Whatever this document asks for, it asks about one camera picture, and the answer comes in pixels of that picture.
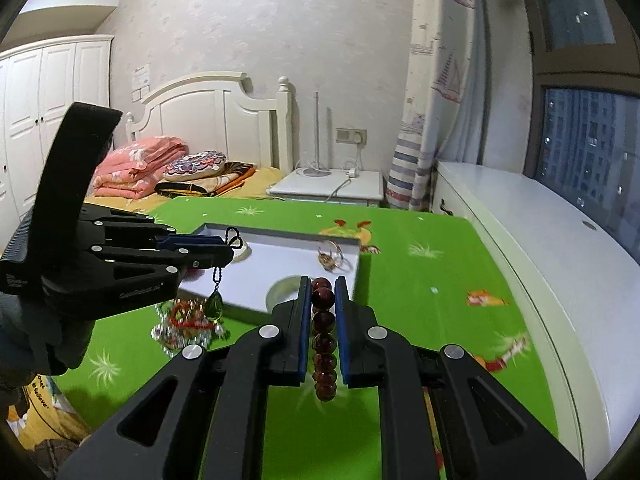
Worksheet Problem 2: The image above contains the window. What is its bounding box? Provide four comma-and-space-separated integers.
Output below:
515, 0, 640, 241

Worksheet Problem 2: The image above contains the white nightstand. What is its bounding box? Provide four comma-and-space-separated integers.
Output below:
266, 169, 385, 208

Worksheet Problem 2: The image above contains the gold bangle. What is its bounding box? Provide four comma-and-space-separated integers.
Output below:
317, 240, 353, 273

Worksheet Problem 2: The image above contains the white bed headboard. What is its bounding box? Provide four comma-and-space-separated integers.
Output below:
125, 71, 293, 171

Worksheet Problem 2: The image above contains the white wardrobe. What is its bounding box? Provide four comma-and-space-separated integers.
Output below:
0, 35, 116, 251

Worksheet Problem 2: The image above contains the folded pink blanket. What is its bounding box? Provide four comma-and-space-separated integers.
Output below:
90, 136, 190, 200

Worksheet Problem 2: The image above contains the embroidered pillow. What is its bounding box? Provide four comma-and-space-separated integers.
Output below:
162, 150, 228, 183

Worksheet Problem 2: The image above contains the pale green jade bangle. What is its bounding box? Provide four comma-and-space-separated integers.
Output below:
266, 275, 303, 318

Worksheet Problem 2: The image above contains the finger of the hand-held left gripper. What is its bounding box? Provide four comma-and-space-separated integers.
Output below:
42, 249, 234, 321
80, 207, 235, 250

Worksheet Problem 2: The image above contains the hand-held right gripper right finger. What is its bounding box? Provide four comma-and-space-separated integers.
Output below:
334, 276, 586, 480

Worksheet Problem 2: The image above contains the green pendant necklace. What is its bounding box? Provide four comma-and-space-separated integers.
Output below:
204, 226, 244, 322

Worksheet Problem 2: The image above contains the pearl and red bracelets pile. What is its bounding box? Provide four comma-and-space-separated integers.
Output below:
151, 302, 231, 358

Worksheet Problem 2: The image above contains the yellow flowered bedsheet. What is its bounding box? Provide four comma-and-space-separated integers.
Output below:
82, 165, 283, 213

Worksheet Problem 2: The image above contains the person's left hand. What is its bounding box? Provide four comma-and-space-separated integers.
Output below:
0, 292, 96, 391

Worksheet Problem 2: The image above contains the green printed tablecloth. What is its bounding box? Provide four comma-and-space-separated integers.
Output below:
50, 197, 561, 480

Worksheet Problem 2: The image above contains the folded dark patterned blanket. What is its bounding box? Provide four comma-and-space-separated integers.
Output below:
154, 161, 258, 198

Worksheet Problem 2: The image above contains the white table lamp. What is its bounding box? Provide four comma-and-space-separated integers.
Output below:
295, 91, 333, 178

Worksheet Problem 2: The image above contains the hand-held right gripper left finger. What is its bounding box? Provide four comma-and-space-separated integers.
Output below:
59, 276, 313, 480

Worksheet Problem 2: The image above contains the white window cabinet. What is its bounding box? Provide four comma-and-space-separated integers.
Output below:
432, 160, 640, 480

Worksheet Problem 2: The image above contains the red coral bead bracelet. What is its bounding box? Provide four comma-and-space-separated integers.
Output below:
170, 300, 216, 333

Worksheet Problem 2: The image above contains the white charger with cable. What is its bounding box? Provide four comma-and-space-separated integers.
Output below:
327, 144, 362, 198

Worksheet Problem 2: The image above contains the grey shallow tray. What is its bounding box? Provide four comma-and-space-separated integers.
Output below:
177, 222, 362, 317

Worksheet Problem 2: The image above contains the wall notice paper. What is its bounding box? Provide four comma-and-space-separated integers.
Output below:
131, 63, 152, 103

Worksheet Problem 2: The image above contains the yellow printed garment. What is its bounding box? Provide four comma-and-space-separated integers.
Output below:
7, 372, 93, 453

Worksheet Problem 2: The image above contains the sailboat print curtain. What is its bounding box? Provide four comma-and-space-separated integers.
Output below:
385, 0, 481, 212

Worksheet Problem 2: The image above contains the dark red bead bracelet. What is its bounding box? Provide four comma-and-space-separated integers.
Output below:
311, 276, 338, 403

